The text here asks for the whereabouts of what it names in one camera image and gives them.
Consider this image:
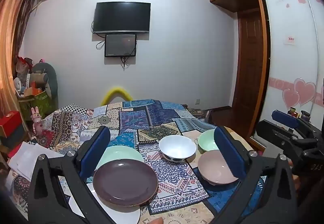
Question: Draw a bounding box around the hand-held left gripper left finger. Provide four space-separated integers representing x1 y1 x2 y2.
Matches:
27 125 119 224

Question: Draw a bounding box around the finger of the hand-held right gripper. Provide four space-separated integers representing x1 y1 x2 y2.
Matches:
256 120 317 162
272 109 319 136

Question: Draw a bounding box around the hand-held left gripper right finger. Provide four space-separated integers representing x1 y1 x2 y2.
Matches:
210 126 299 224

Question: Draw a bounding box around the pink bowl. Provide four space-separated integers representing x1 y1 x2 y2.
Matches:
197 150 240 186

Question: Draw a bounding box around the green plate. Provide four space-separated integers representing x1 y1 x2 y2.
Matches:
96 145 145 172

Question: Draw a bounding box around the green bowl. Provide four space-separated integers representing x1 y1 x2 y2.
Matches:
198 129 220 152

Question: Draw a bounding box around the purple plate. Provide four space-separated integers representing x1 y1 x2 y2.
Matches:
93 159 159 207

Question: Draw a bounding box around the white bowl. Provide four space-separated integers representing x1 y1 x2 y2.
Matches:
159 135 197 163

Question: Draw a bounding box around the white heart-print wardrobe door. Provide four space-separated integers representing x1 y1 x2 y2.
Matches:
262 0 324 139

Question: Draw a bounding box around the yellow curved tube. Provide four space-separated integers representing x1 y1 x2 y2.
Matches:
101 86 133 106

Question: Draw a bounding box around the pink bunny doll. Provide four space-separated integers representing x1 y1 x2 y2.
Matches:
30 107 44 136

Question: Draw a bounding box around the wooden door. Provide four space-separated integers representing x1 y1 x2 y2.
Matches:
233 9 264 113

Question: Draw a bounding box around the patchwork printed blanket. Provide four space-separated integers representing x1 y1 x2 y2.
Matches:
5 99 269 224

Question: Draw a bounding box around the white plate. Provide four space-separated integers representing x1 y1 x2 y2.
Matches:
69 185 141 224

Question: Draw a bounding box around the green box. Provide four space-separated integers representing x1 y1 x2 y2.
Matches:
19 90 55 121

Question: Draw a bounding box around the grey plush toy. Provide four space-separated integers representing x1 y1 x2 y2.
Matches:
32 62 59 103

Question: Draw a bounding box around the red box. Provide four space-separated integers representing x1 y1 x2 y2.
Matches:
0 110 22 139

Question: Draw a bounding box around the orange curtain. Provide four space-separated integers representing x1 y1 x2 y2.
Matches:
0 0 43 118

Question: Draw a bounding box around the black monitor cable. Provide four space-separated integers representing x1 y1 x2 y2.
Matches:
120 55 130 72

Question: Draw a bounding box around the small wall monitor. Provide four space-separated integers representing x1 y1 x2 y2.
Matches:
104 33 137 58

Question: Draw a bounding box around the black wall television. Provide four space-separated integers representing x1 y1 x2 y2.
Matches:
92 2 151 34

